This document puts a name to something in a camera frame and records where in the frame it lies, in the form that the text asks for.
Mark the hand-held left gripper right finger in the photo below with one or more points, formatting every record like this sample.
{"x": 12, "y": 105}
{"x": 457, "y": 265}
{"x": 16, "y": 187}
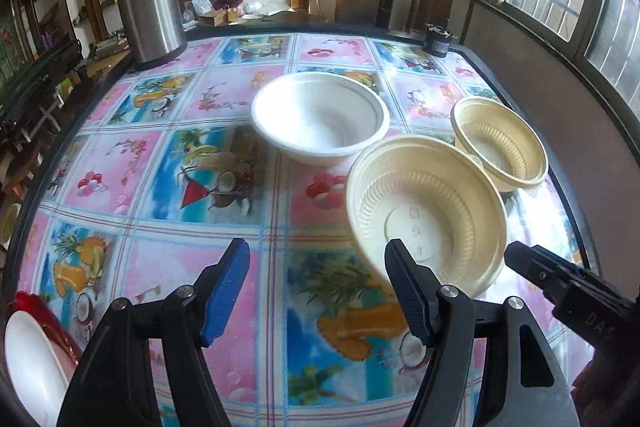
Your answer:
{"x": 410, "y": 302}

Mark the white plate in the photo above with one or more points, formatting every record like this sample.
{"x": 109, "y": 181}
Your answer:
{"x": 30, "y": 357}

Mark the cream patterned plastic bowl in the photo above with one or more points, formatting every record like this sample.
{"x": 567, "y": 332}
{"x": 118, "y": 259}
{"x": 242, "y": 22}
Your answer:
{"x": 505, "y": 147}
{"x": 440, "y": 207}

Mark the red glass plate with label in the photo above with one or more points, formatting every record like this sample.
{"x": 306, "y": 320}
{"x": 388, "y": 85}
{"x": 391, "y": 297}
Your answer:
{"x": 35, "y": 302}

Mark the white foam bowl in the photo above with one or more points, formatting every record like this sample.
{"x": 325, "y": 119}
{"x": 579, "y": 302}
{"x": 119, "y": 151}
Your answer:
{"x": 320, "y": 122}

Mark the purple item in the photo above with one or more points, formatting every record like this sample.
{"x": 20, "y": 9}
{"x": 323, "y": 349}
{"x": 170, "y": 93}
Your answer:
{"x": 227, "y": 0}

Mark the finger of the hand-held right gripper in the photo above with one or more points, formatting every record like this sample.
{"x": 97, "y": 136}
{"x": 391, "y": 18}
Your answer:
{"x": 532, "y": 264}

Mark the small black round container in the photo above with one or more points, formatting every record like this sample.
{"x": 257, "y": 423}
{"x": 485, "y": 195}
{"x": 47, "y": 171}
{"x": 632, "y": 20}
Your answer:
{"x": 440, "y": 42}

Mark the printed fruit tablecloth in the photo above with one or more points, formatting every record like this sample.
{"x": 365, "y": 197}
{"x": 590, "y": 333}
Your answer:
{"x": 150, "y": 167}

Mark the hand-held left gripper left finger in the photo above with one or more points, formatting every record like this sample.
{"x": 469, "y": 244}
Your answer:
{"x": 225, "y": 297}

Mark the white plastic bag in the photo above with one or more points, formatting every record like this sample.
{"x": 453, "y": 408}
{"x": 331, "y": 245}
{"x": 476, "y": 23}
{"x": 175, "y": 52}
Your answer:
{"x": 201, "y": 3}

